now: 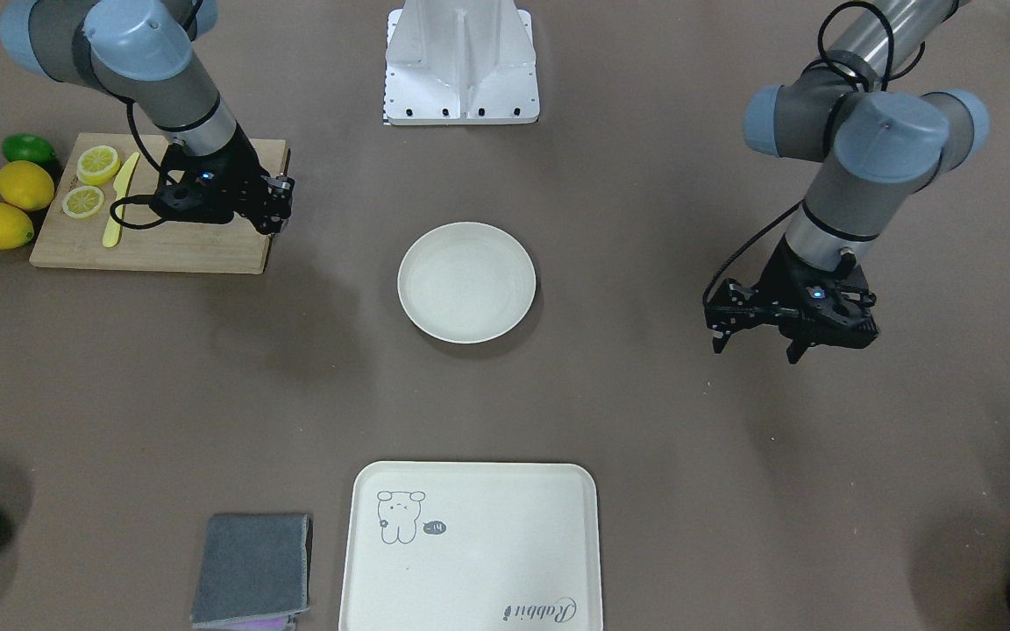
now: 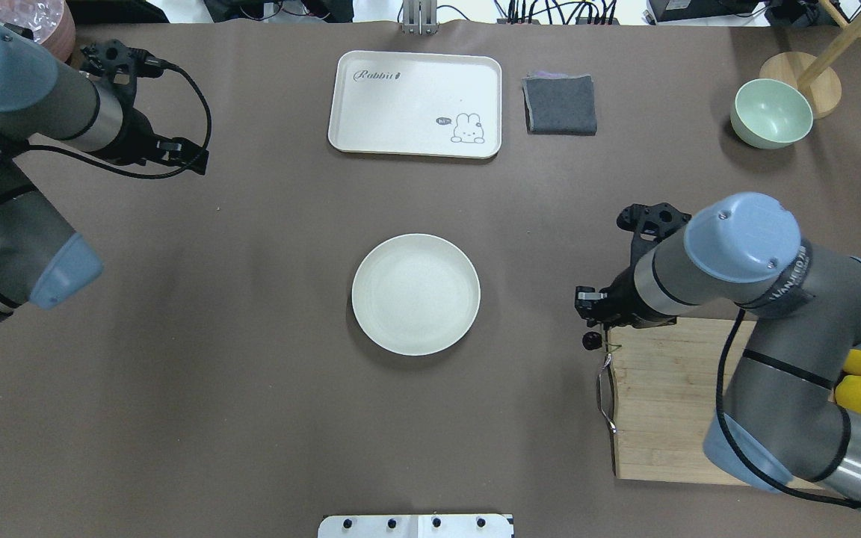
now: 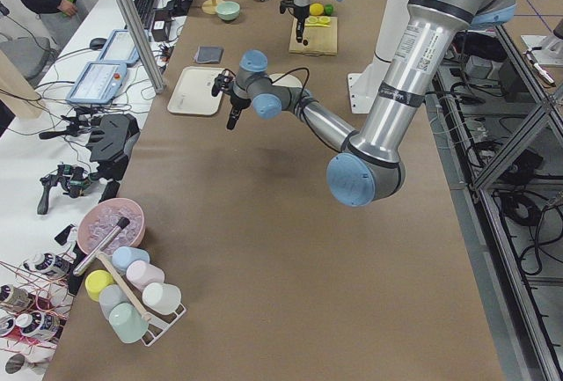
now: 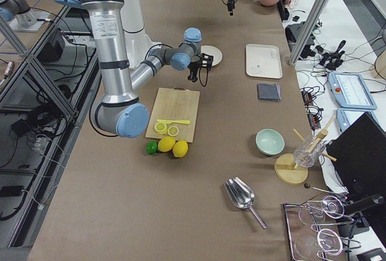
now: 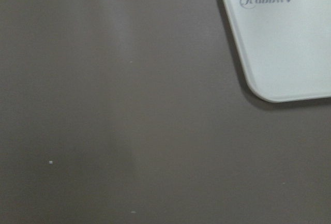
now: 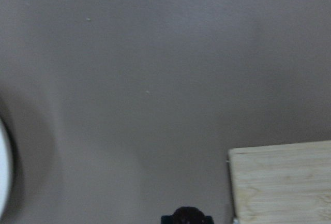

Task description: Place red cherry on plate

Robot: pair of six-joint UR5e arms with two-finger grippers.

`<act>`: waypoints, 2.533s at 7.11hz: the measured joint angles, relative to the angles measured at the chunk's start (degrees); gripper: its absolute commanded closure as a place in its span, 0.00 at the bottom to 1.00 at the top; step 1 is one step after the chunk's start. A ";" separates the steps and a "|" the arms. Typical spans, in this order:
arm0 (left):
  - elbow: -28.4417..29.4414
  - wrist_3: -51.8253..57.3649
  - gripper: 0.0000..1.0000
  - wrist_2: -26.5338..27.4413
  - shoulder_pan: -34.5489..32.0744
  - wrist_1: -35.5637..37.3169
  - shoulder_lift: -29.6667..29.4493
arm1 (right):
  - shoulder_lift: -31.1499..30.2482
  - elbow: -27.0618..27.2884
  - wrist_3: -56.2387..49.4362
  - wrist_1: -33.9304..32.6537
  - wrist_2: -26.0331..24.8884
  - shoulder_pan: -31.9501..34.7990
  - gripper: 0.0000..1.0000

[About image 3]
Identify black keyboard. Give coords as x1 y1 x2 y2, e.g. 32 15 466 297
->
134 0 157 30

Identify black controller stand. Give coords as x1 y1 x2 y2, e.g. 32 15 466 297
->
86 114 140 202

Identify blue teach pendant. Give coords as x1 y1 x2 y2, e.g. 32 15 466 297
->
98 29 139 66
66 61 128 106

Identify yellow cup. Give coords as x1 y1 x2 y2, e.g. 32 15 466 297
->
85 269 114 302

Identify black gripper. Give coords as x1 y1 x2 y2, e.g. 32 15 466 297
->
226 92 251 130
293 4 307 43

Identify mint cup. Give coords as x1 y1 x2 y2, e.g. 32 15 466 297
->
108 303 149 344

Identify mint green bowl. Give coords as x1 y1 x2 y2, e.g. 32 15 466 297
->
216 1 241 22

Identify grey cup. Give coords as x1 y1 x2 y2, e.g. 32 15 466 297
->
99 284 129 320

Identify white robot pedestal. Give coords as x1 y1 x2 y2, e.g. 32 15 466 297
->
347 0 409 114

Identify pastel cup rack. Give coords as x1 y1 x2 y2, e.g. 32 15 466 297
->
96 252 187 348

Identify blue cup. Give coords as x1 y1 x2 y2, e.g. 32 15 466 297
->
111 246 150 275

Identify aluminium frame post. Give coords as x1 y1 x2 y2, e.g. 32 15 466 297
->
116 0 165 94

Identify green lime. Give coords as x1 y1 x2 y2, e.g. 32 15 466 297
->
324 4 334 16

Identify metal tongs in bowl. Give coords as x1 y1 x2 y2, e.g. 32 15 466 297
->
72 216 130 277

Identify white cup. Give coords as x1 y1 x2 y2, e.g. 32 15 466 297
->
143 282 181 315

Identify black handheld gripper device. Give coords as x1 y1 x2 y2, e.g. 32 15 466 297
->
37 164 99 215

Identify grey folded cloth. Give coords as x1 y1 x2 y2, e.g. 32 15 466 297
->
194 46 223 64

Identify computer mouse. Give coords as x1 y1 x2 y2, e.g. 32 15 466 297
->
89 37 107 51

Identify beige round plate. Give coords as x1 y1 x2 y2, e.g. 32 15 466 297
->
268 73 303 89

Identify pink cup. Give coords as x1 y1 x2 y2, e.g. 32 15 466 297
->
126 260 165 291

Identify yellow lemon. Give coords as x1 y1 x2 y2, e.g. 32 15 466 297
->
309 3 325 16

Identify white rabbit tray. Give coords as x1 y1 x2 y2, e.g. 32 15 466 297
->
167 66 223 116

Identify wooden cutting board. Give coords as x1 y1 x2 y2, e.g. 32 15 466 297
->
289 17 338 55

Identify pink bowl with ice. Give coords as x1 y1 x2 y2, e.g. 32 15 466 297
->
77 198 145 254

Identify bottle rack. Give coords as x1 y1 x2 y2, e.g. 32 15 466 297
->
1 253 74 350

